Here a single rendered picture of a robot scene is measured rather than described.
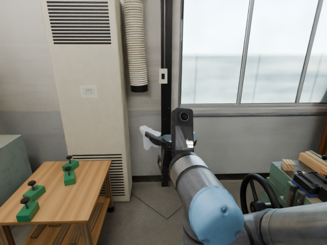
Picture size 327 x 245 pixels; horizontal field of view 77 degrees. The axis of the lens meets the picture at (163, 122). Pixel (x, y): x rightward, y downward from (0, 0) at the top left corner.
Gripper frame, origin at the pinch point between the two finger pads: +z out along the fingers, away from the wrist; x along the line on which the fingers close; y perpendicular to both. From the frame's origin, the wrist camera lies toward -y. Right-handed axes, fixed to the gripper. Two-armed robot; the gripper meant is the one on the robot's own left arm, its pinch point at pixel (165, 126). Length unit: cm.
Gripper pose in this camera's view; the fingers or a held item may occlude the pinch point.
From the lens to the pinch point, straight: 60.1
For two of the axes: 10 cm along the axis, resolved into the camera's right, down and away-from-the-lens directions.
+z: -2.3, -3.4, 9.1
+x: 9.7, 0.5, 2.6
